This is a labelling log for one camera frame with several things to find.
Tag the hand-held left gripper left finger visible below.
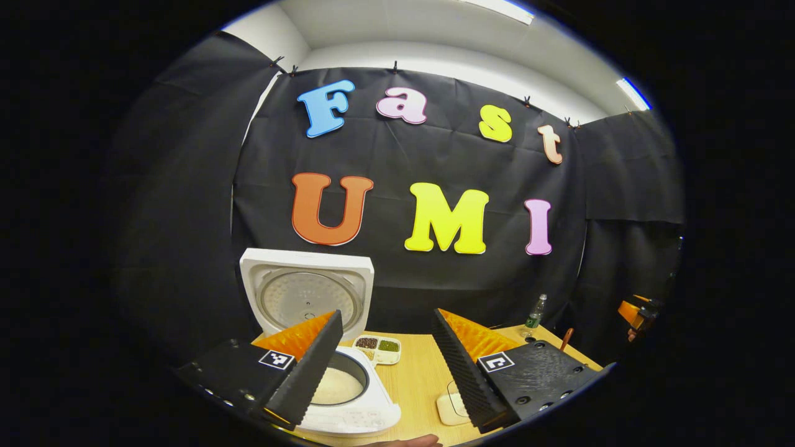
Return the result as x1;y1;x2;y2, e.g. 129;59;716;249
173;309;344;430

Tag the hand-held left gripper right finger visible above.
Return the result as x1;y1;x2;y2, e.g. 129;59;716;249
432;308;606;433

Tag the clear box of rice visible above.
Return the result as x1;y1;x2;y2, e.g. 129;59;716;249
436;380;474;427

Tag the white rice cooker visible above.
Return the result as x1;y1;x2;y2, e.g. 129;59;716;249
240;248;402;437

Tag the white divided grain dish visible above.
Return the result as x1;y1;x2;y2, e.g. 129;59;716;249
352;335;402;366

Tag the green plastic bottle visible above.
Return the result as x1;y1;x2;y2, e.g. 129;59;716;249
525;294;548;330

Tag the black backdrop cloth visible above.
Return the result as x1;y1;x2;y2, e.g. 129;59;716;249
109;31;687;374

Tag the small ceiling light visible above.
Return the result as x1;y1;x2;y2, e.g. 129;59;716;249
616;77;652;112

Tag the long ceiling light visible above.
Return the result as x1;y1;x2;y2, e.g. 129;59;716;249
460;0;535;26

